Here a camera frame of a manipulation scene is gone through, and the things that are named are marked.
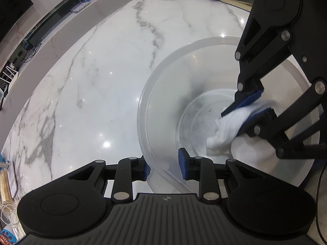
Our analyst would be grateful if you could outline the wooden box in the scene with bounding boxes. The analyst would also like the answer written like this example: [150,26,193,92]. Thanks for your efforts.
[0,176,13,200]

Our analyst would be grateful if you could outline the white cable coil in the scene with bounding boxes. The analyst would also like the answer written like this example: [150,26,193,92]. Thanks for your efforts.
[0,199,21,233]

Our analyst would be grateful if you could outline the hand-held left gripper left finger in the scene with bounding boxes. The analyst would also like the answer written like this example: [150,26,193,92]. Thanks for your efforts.
[52,156,152,202]

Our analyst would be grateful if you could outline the white remote control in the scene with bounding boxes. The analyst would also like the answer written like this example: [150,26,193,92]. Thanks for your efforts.
[8,161,19,199]

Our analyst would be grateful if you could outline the white router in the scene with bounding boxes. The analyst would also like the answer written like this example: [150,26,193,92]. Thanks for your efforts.
[0,65,20,90]

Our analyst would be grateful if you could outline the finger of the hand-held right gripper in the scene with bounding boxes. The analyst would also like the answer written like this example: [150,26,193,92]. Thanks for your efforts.
[237,79,327,160]
[221,14,294,117]

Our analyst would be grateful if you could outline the black television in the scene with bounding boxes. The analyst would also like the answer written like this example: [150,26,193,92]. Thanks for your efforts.
[0,0,34,44]

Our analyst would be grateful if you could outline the grey book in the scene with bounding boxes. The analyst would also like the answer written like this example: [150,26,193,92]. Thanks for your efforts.
[71,1,91,13]

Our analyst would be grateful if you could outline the thin black cable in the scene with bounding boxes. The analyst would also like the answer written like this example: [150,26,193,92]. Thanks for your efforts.
[314,170,327,239]

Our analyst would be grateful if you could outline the white cloth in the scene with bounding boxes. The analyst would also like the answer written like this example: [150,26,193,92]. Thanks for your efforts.
[206,100,279,164]

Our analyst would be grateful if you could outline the tangled black cables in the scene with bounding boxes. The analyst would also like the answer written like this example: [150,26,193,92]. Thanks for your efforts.
[22,45,43,63]

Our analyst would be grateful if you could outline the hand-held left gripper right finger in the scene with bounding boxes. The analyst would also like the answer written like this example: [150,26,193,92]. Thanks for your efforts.
[178,147,274,205]

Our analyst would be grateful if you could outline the clear plastic bowl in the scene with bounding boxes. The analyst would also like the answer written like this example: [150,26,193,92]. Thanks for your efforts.
[137,37,321,194]

